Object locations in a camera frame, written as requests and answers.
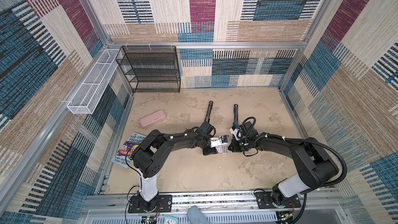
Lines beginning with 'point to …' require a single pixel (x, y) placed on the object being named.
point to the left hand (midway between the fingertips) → (215, 145)
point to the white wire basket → (85, 100)
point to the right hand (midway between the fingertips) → (230, 150)
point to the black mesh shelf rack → (151, 69)
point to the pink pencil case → (153, 118)
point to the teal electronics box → (170, 220)
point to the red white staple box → (222, 149)
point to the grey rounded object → (195, 215)
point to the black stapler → (209, 111)
